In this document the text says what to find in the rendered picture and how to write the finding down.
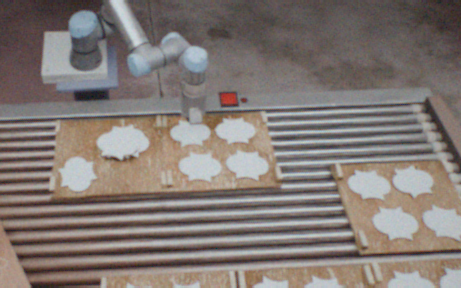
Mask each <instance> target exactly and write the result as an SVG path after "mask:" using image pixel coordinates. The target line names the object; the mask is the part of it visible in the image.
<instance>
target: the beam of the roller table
mask: <svg viewBox="0 0 461 288"><path fill-rule="evenodd" d="M237 96H238V100H239V107H222V108H221V107H220V102H219V96H207V100H206V111H205V113H223V112H248V111H272V110H296V109H320V108H345V107H370V106H394V105H409V104H423V102H424V100H425V99H426V97H427V96H434V95H433V94H432V92H431V90H430V89H429V87H420V88H395V89H370V90H345V91H319V92H294V93H269V94H245V95H237ZM242 97H245V98H247V99H248V101H247V102H246V103H242V102H241V101H240V98H242ZM175 114H181V109H180V97H170V98H145V99H120V100H94V101H69V102H45V103H20V104H0V122H4V121H29V120H53V119H77V118H101V117H127V116H151V115H175Z"/></svg>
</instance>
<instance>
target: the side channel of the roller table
mask: <svg viewBox="0 0 461 288"><path fill-rule="evenodd" d="M423 104H424V105H425V107H426V112H425V113H429V114H430V116H431V121H430V123H431V122H433V123H435V125H436V131H435V132H439V133H440V134H441V136H442V139H441V141H440V142H445V143H446V145H447V152H446V153H450V154H451V155H452V157H453V161H452V163H451V164H457V165H458V168H459V172H458V174H457V175H461V129H460V127H459V125H458V124H457V122H456V120H455V119H454V117H453V115H452V114H451V112H450V110H449V108H448V107H447V105H446V103H445V102H444V100H443V98H442V97H441V96H427V97H426V99H425V100H424V102H423Z"/></svg>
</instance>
